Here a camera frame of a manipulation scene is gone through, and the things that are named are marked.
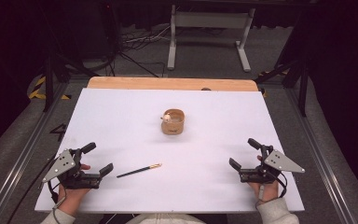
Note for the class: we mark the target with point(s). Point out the black tripod stand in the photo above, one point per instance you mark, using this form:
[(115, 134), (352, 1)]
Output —
[(50, 77), (303, 84)]

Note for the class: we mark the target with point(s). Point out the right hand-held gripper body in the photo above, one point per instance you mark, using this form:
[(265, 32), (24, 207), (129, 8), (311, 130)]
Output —
[(279, 163)]

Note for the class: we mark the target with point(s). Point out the wooden pen holder cup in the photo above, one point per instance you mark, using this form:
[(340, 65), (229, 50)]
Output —
[(173, 125)]

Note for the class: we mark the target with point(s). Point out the aluminium rail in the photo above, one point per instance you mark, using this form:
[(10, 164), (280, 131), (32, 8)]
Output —
[(323, 161), (18, 161)]

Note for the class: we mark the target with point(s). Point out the person's left hand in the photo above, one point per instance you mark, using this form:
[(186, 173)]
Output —
[(71, 199)]

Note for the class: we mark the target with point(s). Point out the wooden table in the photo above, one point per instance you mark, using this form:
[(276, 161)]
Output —
[(167, 83)]

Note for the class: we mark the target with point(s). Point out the dark equipment box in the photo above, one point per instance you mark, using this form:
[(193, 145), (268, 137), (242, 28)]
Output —
[(101, 31)]

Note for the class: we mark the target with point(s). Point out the yellow and black floor tape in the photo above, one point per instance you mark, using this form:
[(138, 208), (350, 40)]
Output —
[(37, 91)]

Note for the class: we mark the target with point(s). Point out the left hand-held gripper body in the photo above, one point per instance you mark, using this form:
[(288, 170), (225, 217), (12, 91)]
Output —
[(62, 165)]

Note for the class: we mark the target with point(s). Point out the white metal stand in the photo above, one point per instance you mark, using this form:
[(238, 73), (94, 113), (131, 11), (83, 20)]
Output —
[(211, 20)]

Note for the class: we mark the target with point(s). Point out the person's light sweater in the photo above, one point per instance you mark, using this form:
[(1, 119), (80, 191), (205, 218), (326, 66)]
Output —
[(166, 219)]

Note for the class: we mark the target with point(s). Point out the person's right hand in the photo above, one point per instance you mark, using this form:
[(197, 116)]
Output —
[(268, 190)]

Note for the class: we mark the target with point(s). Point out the white board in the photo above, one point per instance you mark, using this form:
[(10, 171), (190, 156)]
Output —
[(174, 186)]

